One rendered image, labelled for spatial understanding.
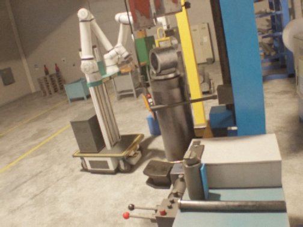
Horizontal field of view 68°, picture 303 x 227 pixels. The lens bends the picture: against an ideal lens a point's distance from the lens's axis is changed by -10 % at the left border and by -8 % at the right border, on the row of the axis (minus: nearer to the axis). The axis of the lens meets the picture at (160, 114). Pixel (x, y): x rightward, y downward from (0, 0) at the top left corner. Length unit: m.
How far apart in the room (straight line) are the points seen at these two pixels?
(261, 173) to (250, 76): 0.52
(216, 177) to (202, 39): 10.68
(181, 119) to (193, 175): 0.56
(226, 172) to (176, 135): 0.53
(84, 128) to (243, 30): 2.72
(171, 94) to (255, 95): 0.46
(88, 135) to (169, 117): 2.22
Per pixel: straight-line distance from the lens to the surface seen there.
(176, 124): 1.45
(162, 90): 1.40
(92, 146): 3.59
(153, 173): 1.41
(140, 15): 1.59
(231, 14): 1.28
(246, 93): 1.34
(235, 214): 0.97
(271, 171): 1.04
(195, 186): 1.00
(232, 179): 1.07
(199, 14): 12.14
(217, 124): 1.60
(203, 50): 11.61
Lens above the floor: 1.72
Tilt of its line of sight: 18 degrees down
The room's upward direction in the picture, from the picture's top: 12 degrees counter-clockwise
